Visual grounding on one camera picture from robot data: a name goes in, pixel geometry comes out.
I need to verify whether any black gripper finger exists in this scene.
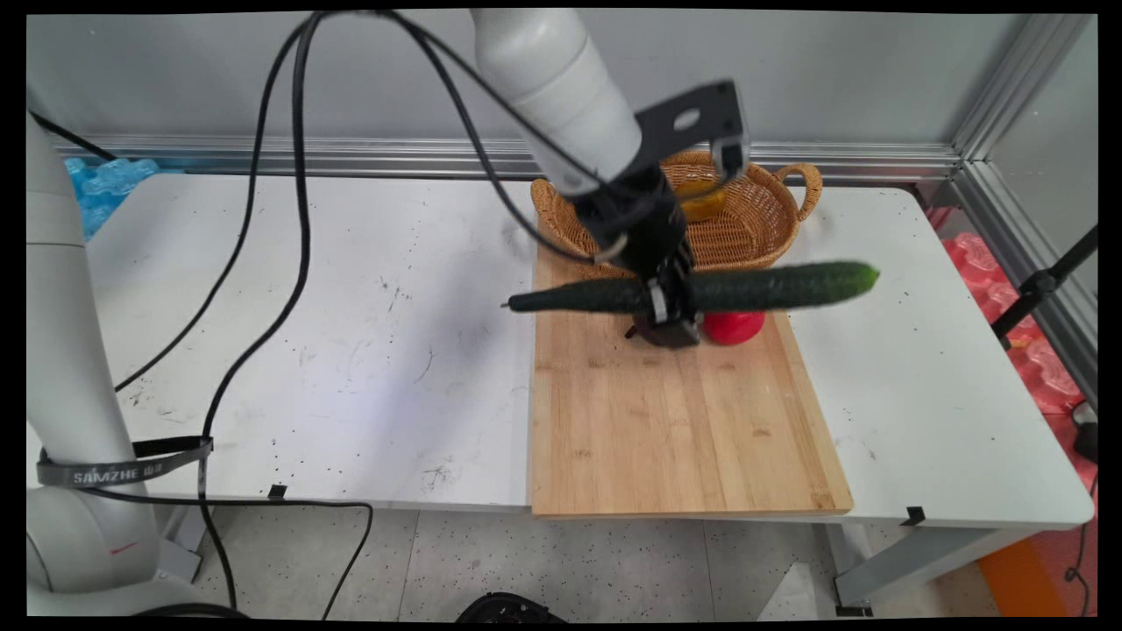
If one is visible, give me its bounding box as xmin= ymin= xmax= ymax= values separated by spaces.
xmin=644 ymin=273 xmax=674 ymax=329
xmin=666 ymin=250 xmax=705 ymax=350

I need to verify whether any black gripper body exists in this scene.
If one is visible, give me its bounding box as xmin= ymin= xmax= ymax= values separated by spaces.
xmin=574 ymin=165 xmax=697 ymax=281

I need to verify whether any long green cucumber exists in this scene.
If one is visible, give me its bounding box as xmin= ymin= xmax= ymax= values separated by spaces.
xmin=507 ymin=260 xmax=881 ymax=316

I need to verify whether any yellow bell pepper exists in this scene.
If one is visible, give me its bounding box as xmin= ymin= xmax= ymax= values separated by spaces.
xmin=668 ymin=178 xmax=728 ymax=223

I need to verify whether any woven wicker basket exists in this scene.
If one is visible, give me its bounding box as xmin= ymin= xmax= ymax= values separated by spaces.
xmin=530 ymin=149 xmax=824 ymax=273

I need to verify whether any wooden cutting board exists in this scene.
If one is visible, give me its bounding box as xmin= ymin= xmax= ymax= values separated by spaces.
xmin=529 ymin=241 xmax=855 ymax=518

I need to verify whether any black round floor object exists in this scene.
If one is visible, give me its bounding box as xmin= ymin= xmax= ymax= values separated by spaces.
xmin=456 ymin=592 xmax=566 ymax=624

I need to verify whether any grey table leg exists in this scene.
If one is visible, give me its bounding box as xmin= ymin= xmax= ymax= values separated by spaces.
xmin=156 ymin=504 xmax=216 ymax=585
xmin=828 ymin=524 xmax=1046 ymax=617

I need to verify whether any red foam mat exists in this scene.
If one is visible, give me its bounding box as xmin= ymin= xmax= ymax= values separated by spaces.
xmin=927 ymin=206 xmax=1098 ymax=492

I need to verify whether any black tripod stand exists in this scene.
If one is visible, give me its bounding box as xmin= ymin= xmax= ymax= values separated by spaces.
xmin=991 ymin=225 xmax=1098 ymax=344

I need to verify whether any black power plug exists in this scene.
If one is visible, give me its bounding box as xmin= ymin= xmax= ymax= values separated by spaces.
xmin=1071 ymin=401 xmax=1098 ymax=464

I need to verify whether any blue foam mat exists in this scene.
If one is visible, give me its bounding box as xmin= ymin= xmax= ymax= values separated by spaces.
xmin=63 ymin=156 xmax=181 ymax=242

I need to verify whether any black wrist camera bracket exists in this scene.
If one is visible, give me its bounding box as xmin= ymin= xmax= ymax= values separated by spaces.
xmin=633 ymin=80 xmax=752 ymax=181

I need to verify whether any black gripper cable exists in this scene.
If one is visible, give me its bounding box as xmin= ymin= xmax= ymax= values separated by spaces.
xmin=381 ymin=11 xmax=606 ymax=266
xmin=329 ymin=9 xmax=650 ymax=198

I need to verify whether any aluminium frame rail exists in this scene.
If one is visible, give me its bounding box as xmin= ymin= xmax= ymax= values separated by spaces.
xmin=53 ymin=133 xmax=962 ymax=183

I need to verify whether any thick black hanging cable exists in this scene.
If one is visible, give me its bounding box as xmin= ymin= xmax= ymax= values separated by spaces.
xmin=196 ymin=12 xmax=327 ymax=612

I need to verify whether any aluminium frame post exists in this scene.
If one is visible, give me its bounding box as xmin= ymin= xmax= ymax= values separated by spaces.
xmin=949 ymin=13 xmax=1098 ymax=408

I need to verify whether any thin black hanging cable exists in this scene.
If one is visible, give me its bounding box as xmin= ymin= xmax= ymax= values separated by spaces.
xmin=114 ymin=11 xmax=330 ymax=393

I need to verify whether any black cable along table edge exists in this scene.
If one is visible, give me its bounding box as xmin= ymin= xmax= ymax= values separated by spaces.
xmin=75 ymin=486 xmax=375 ymax=620

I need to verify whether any grey velcro cable strap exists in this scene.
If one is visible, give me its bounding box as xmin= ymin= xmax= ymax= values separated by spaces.
xmin=35 ymin=436 xmax=215 ymax=490

